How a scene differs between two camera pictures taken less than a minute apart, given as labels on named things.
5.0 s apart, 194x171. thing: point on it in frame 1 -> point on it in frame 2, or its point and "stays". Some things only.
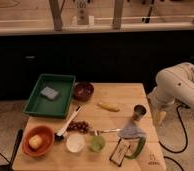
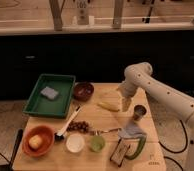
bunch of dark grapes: [78, 126] stays
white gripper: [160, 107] -> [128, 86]
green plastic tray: [50, 95] stays
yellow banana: [111, 107] stays
